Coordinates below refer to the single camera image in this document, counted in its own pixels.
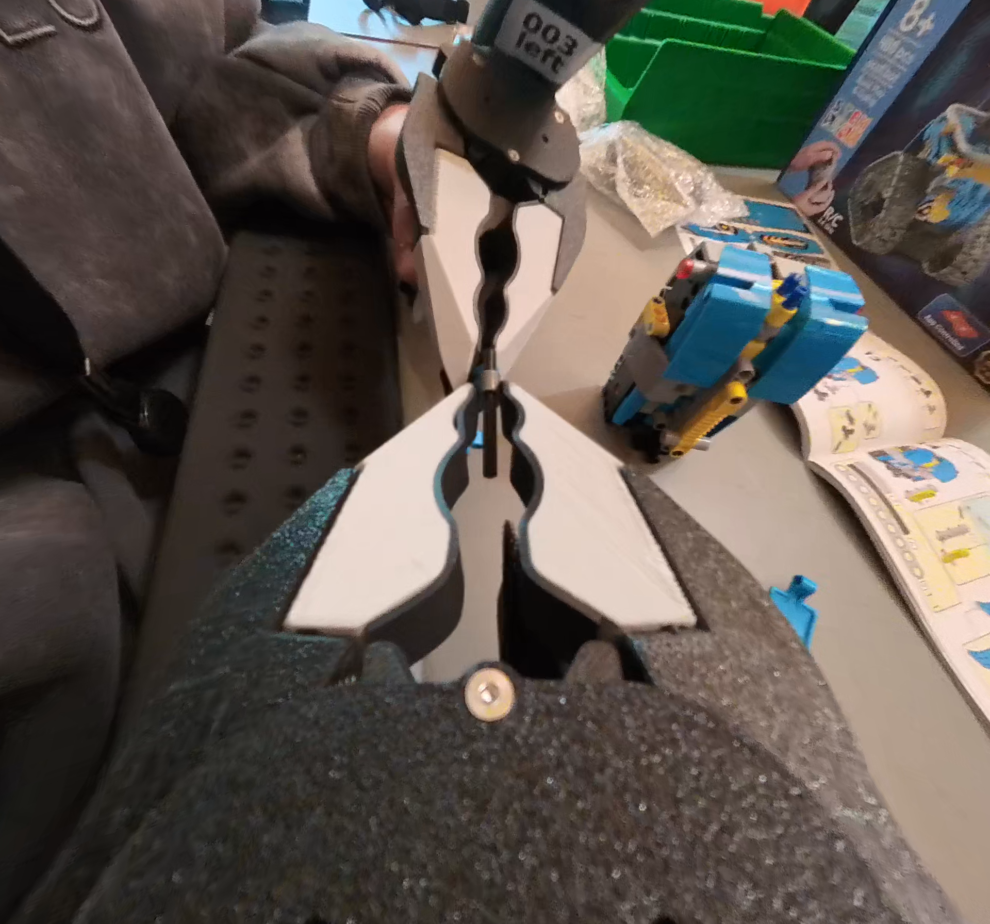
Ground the white instruction booklet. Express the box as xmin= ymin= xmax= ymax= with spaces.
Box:
xmin=790 ymin=332 xmax=990 ymax=732

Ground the black round knob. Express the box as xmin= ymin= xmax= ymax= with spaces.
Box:
xmin=133 ymin=389 xmax=189 ymax=455

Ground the person's left hand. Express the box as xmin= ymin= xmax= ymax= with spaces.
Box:
xmin=367 ymin=104 xmax=422 ymax=299

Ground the green plastic bin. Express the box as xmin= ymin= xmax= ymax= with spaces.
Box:
xmin=603 ymin=0 xmax=855 ymax=171

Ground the blue yellow toy brick model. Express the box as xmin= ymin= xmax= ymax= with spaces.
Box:
xmin=602 ymin=243 xmax=869 ymax=465

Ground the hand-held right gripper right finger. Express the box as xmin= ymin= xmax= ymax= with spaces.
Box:
xmin=499 ymin=384 xmax=697 ymax=661

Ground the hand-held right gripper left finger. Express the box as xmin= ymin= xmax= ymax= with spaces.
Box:
xmin=284 ymin=384 xmax=484 ymax=666

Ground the thin black axle rod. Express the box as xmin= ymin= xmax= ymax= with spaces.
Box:
xmin=478 ymin=348 xmax=500 ymax=479

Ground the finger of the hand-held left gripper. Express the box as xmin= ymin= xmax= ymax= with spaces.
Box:
xmin=414 ymin=149 xmax=496 ymax=387
xmin=493 ymin=201 xmax=562 ymax=370

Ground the printed paper sheet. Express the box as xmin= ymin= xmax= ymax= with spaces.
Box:
xmin=676 ymin=197 xmax=832 ymax=268

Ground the person's left forearm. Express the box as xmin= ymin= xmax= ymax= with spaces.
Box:
xmin=178 ymin=23 xmax=415 ymax=229

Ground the grey desk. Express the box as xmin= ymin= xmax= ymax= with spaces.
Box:
xmin=398 ymin=35 xmax=990 ymax=886

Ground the dark blue toy kit box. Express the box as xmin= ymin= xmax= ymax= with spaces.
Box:
xmin=777 ymin=0 xmax=990 ymax=384

